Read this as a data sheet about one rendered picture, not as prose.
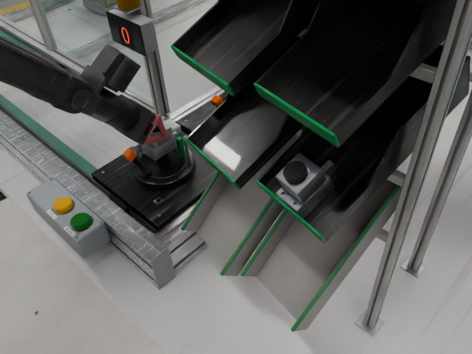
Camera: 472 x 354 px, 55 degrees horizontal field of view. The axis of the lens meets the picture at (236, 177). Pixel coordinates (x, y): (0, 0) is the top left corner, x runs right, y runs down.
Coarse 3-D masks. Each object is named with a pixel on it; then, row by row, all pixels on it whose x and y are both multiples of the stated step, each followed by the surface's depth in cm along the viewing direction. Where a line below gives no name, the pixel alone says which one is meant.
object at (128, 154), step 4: (128, 148) 92; (136, 148) 93; (140, 148) 93; (124, 152) 92; (128, 152) 91; (132, 152) 91; (136, 152) 93; (124, 156) 91; (128, 156) 91; (132, 156) 92; (132, 160) 92; (136, 160) 93; (136, 164) 94; (140, 164) 95; (140, 168) 95; (144, 168) 96; (144, 172) 97
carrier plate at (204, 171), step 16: (112, 160) 105; (128, 160) 105; (96, 176) 102; (112, 176) 101; (128, 176) 101; (192, 176) 100; (208, 176) 100; (112, 192) 99; (128, 192) 97; (144, 192) 97; (160, 192) 97; (176, 192) 97; (192, 192) 96; (144, 208) 94; (160, 208) 94; (176, 208) 93; (160, 224) 91
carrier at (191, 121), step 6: (210, 102) 121; (198, 108) 119; (204, 108) 119; (210, 108) 119; (192, 114) 117; (198, 114) 117; (204, 114) 117; (180, 120) 116; (186, 120) 115; (192, 120) 115; (198, 120) 115; (186, 126) 114; (192, 126) 114; (186, 132) 114
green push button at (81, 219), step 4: (76, 216) 93; (80, 216) 93; (84, 216) 93; (88, 216) 93; (72, 220) 92; (76, 220) 92; (80, 220) 92; (84, 220) 92; (88, 220) 92; (72, 224) 91; (76, 224) 91; (80, 224) 91; (84, 224) 91; (88, 224) 92; (76, 228) 91; (80, 228) 91
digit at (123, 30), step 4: (116, 20) 100; (120, 20) 99; (120, 24) 100; (124, 24) 99; (128, 24) 98; (120, 28) 101; (124, 28) 100; (128, 28) 99; (120, 32) 102; (124, 32) 101; (128, 32) 99; (120, 36) 103; (124, 36) 101; (128, 36) 100; (124, 40) 102; (128, 40) 101; (124, 44) 103; (128, 44) 102; (132, 44) 101
